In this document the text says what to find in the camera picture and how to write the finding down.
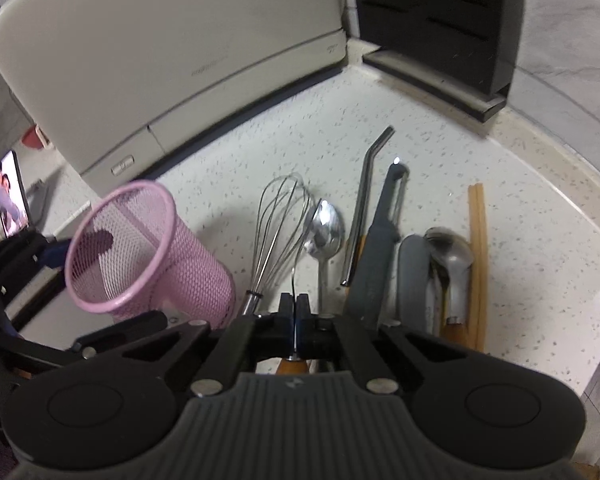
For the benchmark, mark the wooden chopstick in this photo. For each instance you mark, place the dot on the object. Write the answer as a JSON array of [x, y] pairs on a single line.
[[474, 240], [483, 260]]

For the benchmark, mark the white countertop appliance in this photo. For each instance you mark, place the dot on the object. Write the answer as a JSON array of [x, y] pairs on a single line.
[[155, 35]]

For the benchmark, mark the steel spoon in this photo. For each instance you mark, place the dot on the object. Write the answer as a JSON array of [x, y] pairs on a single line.
[[325, 230]]

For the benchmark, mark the bent metal straw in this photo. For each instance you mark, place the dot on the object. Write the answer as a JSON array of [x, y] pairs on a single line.
[[358, 210]]

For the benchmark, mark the smartphone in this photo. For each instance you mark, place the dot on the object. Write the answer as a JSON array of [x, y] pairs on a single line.
[[10, 200]]

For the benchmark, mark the black knife block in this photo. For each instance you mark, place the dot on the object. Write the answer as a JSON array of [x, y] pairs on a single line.
[[430, 0]]

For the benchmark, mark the red container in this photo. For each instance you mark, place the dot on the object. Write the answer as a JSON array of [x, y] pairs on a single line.
[[31, 138]]

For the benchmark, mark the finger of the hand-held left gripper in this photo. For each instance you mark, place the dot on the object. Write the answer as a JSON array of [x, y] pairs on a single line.
[[52, 254], [125, 332]]

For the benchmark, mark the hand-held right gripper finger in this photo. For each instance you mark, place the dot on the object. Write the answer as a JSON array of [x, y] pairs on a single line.
[[304, 322], [292, 322]]

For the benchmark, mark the brown object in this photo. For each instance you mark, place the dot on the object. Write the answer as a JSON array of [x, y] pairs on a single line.
[[587, 472]]

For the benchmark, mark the pink mesh utensil holder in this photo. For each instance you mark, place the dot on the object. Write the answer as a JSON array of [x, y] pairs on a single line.
[[190, 270]]

